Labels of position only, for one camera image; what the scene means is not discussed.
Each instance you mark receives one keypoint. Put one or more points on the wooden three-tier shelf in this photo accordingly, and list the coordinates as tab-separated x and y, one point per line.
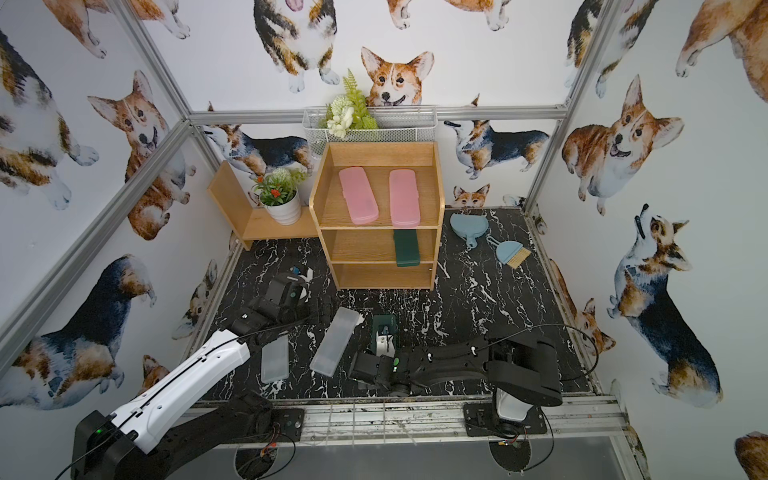
364	256

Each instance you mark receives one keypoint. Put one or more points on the right translucent white pencil case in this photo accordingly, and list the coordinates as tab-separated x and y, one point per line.
335	341

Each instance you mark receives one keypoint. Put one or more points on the red flower plant white pot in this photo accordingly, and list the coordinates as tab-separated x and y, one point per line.
278	192

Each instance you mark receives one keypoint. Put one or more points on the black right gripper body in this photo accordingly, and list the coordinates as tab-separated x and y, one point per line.
379	375

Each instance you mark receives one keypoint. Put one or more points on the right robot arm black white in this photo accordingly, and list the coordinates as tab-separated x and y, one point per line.
522	368

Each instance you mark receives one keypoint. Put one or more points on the low wooden corner shelf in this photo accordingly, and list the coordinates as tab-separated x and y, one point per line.
251	224

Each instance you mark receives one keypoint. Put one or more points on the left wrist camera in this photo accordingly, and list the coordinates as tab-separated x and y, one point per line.
302	275

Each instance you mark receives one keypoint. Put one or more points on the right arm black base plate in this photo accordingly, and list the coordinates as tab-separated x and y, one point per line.
481	419

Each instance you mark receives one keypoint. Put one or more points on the left translucent white pencil case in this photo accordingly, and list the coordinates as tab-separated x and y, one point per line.
275	360

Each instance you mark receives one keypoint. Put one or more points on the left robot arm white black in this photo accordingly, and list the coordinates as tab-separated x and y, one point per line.
145	437

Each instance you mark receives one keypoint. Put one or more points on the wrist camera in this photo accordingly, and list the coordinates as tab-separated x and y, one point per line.
385	345
302	275

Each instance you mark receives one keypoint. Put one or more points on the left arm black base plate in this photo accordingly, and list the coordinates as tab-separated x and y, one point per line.
276	424

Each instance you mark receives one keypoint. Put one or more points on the white wire basket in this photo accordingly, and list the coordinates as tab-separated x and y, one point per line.
395	124

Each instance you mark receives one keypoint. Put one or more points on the translucent white pencil case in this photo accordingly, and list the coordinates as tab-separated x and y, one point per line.
335	341
275	360

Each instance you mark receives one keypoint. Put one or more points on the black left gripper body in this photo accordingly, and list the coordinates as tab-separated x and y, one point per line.
288	290

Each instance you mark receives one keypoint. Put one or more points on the dark green pencil case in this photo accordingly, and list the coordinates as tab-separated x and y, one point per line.
406	248
383	325

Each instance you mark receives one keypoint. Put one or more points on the white flowers with fern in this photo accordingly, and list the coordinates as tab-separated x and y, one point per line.
348	112

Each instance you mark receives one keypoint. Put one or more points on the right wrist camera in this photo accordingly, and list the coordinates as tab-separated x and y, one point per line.
385	345

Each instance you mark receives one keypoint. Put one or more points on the light blue hand brush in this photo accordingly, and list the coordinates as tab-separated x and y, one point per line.
510	253

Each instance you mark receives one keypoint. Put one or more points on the pink pencil case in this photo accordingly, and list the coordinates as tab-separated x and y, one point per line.
358	195
404	199

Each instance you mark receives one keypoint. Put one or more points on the light blue dustpan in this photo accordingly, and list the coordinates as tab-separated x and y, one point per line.
470	228

